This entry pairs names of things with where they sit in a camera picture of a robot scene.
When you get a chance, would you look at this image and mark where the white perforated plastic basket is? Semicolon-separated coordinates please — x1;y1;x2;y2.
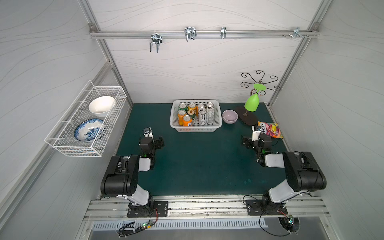
170;100;222;132

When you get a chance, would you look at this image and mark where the orange soda can yellow band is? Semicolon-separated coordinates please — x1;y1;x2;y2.
178;109;187;126

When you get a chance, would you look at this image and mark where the orange Fanta can front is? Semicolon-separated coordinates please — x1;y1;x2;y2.
183;115;193;127

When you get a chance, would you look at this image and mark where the white Monster can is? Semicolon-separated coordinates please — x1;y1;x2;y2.
198;104;207;125
206;102;215;125

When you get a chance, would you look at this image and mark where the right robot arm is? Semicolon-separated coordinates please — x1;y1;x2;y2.
242;134;327;207

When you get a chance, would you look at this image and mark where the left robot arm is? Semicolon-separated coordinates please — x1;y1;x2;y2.
101;137;165;209

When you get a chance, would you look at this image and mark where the Fox's candy bag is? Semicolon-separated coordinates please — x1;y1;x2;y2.
258;122;283;139

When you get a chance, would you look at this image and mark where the green lamp with dark base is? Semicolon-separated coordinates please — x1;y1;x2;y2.
235;84;267;126

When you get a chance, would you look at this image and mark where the purple bowl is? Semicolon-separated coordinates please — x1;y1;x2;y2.
222;110;238;124

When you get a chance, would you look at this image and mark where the green Sprite can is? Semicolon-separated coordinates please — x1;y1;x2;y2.
178;103;188;113

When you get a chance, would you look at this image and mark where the green gold-top can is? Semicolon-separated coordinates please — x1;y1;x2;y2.
187;109;196;122

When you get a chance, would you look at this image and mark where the orange soda can back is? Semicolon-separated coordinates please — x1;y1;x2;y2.
188;102;197;113

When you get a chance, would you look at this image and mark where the white bowl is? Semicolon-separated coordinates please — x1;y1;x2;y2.
88;96;116;118

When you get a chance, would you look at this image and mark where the blue patterned plate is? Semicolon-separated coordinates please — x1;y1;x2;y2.
74;119;105;142

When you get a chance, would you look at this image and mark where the double metal hook left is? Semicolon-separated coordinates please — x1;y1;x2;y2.
150;33;163;53

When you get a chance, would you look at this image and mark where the metal hook right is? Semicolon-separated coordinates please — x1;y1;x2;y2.
282;27;309;39

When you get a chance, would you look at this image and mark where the metal hook middle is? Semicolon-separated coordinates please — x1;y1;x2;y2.
184;27;197;42

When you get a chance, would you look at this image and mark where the small metal hook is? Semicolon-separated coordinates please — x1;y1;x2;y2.
221;27;227;39

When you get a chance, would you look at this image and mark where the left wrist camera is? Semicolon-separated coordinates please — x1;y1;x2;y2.
143;128;154;139

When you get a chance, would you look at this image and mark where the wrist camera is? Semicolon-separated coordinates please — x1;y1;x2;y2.
252;126;263;142
143;128;154;139

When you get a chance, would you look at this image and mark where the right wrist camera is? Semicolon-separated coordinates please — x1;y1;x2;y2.
252;126;263;142

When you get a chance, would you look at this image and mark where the black scroll wall hook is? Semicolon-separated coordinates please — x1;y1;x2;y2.
240;70;281;97

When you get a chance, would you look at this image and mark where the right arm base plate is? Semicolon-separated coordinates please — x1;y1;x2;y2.
244;199;288;216

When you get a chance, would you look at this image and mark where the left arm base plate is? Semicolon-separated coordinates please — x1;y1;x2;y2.
127;201;169;218

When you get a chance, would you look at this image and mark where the white wire wall basket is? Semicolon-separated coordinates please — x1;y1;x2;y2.
45;81;127;157

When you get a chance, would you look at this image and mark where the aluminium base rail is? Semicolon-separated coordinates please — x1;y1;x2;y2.
84;195;331;221

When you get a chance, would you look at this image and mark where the metal rail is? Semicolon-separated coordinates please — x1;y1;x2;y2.
90;30;321;40

